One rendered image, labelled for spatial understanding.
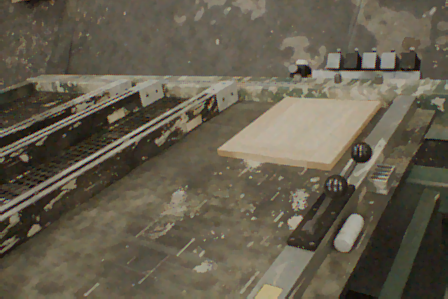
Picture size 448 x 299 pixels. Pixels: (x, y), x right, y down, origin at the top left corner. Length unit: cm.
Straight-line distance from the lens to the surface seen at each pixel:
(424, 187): 106
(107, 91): 182
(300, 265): 70
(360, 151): 77
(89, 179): 112
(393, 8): 247
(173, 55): 307
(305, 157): 106
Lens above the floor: 218
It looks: 55 degrees down
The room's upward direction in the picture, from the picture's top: 71 degrees counter-clockwise
